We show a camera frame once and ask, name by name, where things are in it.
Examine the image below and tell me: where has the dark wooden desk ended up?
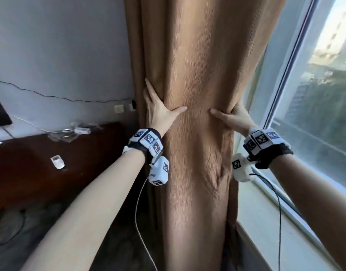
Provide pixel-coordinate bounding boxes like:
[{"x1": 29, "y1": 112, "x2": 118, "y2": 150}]
[{"x1": 0, "y1": 122, "x2": 128, "y2": 215}]

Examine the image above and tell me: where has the brown curtain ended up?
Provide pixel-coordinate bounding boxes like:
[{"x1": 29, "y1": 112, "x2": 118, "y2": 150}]
[{"x1": 123, "y1": 0, "x2": 288, "y2": 271}]

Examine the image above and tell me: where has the beige window sill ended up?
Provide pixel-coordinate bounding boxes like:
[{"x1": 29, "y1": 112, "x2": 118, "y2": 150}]
[{"x1": 236, "y1": 180, "x2": 343, "y2": 271}]

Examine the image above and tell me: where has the black marker wristband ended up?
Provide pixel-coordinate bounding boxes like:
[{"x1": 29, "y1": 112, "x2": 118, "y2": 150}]
[
  {"x1": 122, "y1": 128, "x2": 164, "y2": 166},
  {"x1": 243, "y1": 127, "x2": 294, "y2": 170}
]

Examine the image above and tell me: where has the thin white cable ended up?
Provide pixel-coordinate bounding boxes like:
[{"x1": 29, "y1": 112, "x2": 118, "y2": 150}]
[{"x1": 10, "y1": 115, "x2": 76, "y2": 134}]

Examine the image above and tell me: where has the glass window with frame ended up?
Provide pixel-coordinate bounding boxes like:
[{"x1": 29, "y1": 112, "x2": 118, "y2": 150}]
[{"x1": 243, "y1": 0, "x2": 346, "y2": 243}]

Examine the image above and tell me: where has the right black marker wristband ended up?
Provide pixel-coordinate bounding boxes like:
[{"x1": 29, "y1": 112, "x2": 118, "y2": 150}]
[{"x1": 243, "y1": 127, "x2": 294, "y2": 170}]

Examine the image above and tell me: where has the right black camera cable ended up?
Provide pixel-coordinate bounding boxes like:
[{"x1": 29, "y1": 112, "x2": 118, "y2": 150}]
[{"x1": 249, "y1": 173, "x2": 284, "y2": 271}]

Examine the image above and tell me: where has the person's left hand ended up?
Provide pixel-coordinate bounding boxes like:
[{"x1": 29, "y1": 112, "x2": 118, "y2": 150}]
[{"x1": 144, "y1": 78, "x2": 188, "y2": 137}]

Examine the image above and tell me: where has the black camera cable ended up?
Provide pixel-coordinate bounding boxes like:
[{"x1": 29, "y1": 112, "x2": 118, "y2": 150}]
[
  {"x1": 249, "y1": 173, "x2": 284, "y2": 271},
  {"x1": 134, "y1": 177, "x2": 159, "y2": 271}
]

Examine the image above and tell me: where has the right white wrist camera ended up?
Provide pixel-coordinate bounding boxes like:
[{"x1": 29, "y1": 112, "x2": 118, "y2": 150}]
[{"x1": 231, "y1": 153, "x2": 257, "y2": 183}]

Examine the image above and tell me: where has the white remote control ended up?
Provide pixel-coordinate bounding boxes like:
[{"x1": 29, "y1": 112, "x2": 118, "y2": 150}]
[{"x1": 50, "y1": 155, "x2": 66, "y2": 170}]

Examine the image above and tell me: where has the thin black wall cable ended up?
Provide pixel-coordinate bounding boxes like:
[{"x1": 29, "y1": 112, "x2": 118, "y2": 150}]
[{"x1": 0, "y1": 78, "x2": 134, "y2": 104}]

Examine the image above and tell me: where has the clear plastic wrapper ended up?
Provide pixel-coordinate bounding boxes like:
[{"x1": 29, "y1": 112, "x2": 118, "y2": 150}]
[{"x1": 47, "y1": 122, "x2": 77, "y2": 143}]

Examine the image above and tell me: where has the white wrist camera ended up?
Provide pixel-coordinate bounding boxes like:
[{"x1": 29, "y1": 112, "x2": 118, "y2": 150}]
[
  {"x1": 231, "y1": 153, "x2": 257, "y2": 183},
  {"x1": 148, "y1": 156, "x2": 170, "y2": 187}
]

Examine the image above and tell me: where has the left black marker wristband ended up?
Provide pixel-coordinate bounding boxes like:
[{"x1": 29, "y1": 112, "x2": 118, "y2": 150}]
[{"x1": 122, "y1": 128, "x2": 164, "y2": 166}]

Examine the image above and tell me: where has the person's left forearm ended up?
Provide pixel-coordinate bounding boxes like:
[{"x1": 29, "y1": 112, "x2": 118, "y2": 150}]
[{"x1": 20, "y1": 149, "x2": 147, "y2": 271}]

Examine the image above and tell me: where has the left black camera cable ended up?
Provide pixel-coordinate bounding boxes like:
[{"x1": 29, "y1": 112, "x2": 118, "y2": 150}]
[{"x1": 134, "y1": 177, "x2": 159, "y2": 271}]

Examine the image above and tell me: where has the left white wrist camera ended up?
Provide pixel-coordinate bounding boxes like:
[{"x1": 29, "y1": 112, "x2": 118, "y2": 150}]
[{"x1": 148, "y1": 156, "x2": 170, "y2": 187}]

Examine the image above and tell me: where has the person's right hand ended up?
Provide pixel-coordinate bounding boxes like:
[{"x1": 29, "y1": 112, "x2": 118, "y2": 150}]
[{"x1": 209, "y1": 100, "x2": 258, "y2": 138}]

